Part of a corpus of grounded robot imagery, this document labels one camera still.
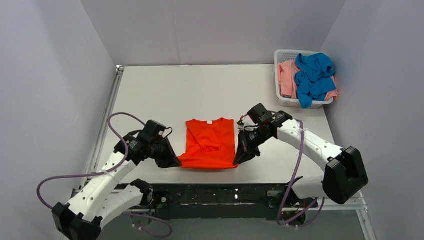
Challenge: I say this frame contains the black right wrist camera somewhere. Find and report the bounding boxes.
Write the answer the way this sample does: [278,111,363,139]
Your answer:
[247,103,293,128]

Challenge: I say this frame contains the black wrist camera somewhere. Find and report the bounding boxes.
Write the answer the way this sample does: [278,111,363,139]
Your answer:
[247,103,293,128]
[136,120,173,143]

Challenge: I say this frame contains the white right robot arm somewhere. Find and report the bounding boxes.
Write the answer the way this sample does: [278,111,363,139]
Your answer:
[233,119,369,205]

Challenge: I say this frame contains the blue t shirt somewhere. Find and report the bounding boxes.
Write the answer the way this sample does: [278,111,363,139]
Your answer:
[294,53,336,109]

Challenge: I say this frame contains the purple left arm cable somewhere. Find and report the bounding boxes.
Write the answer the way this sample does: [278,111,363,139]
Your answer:
[36,112,174,239]

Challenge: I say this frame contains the white plastic laundry basket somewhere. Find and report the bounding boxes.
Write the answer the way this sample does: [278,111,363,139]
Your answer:
[274,49,340,109]

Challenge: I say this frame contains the orange t shirt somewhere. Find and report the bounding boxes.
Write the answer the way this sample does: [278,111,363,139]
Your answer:
[178,117,238,170]

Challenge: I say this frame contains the pink t shirt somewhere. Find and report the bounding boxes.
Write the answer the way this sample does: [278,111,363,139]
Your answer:
[277,60,340,101]

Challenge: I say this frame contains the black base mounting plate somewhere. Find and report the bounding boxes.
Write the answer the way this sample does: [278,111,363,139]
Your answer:
[119,183,320,221]

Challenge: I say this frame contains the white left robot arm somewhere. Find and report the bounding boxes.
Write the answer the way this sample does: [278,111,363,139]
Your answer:
[52,135,181,240]

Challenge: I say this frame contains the aluminium frame rail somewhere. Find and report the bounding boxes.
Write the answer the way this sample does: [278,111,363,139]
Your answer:
[61,65,377,240]

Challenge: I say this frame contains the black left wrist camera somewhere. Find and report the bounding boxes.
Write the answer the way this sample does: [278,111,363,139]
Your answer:
[136,120,173,143]

